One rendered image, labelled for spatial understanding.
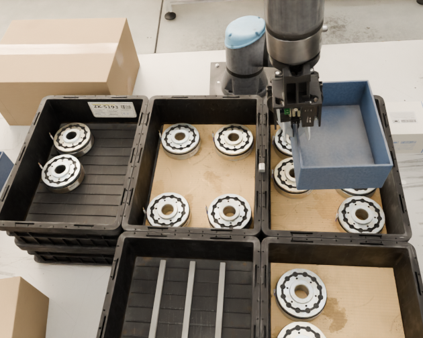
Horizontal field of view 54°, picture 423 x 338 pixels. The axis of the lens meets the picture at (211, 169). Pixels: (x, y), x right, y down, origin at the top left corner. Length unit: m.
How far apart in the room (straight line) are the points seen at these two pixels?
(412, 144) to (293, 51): 0.79
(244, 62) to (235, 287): 0.64
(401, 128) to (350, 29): 1.68
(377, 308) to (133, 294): 0.51
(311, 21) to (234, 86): 0.77
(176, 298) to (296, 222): 0.32
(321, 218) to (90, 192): 0.58
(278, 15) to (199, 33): 2.32
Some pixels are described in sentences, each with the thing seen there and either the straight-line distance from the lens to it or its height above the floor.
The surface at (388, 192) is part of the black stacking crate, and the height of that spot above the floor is 0.88.
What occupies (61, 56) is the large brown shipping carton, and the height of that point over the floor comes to 0.90.
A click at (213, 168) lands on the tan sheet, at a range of 1.08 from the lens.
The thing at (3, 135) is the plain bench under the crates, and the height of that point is 0.70.
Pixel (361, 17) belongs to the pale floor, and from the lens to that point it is 3.00.
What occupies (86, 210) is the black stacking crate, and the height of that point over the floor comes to 0.83.
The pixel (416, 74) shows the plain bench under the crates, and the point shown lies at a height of 0.70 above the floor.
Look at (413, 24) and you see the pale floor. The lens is 3.01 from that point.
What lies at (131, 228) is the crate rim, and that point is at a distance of 0.91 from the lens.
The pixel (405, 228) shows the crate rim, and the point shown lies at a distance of 0.93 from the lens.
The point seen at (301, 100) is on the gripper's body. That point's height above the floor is 1.27.
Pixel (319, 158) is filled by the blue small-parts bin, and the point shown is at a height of 1.07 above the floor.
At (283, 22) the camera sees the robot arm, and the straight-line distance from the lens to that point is 0.55.
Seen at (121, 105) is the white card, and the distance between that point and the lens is 1.17.
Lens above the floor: 1.72
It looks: 55 degrees down
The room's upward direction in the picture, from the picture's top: 8 degrees counter-clockwise
